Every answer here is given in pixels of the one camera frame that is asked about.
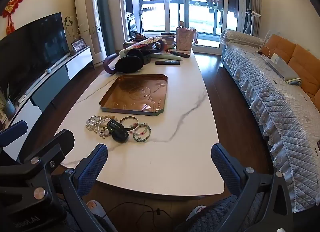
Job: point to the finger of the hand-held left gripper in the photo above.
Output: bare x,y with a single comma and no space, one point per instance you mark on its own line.
13,132
55,144

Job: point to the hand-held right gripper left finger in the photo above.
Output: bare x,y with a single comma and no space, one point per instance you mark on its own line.
92,169

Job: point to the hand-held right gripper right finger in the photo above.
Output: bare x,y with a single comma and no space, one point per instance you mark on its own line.
225,169

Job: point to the black watch green stripe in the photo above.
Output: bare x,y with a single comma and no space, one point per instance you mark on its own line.
117,131

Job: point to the silver metal bangle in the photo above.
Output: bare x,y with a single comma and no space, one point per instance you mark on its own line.
128,123

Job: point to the gold metal tray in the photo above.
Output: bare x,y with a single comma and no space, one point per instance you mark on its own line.
135,94

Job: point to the small potted plant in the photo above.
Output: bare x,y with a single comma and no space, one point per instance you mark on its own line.
8,107

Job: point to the white slipper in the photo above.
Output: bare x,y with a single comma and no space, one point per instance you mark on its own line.
96,208
196,212

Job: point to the white grey television cabinet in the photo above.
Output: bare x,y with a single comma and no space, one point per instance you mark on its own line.
52,82

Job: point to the white stick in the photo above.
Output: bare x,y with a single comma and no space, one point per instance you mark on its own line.
52,68

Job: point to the black flat television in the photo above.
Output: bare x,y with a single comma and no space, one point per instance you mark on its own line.
32,54

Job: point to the black earmuffs purple band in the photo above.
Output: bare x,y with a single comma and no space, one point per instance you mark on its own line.
130,61

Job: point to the grey flat package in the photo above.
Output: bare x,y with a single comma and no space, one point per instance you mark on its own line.
282,71

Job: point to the dark brown long case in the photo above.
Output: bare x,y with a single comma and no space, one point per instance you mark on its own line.
167,62

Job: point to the dark remote control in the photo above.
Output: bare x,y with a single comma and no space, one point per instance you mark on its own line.
180,54

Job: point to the dark tin box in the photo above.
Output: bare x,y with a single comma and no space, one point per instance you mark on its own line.
147,57

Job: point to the light green long stick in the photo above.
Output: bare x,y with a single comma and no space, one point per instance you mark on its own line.
162,56

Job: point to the white tower air conditioner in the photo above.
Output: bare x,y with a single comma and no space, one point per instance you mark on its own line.
88,17

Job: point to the orange sofa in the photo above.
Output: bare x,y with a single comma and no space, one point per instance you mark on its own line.
300,59

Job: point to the pink gift bag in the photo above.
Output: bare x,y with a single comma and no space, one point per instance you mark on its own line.
185,38

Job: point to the woven hand fan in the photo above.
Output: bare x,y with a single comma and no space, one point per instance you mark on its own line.
145,41

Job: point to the brown ceramic bowl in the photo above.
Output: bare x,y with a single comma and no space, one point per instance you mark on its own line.
169,39

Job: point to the small photo frame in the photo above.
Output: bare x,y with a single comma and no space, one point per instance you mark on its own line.
78,44

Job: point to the red knot wall decoration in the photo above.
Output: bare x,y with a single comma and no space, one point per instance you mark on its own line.
16,1

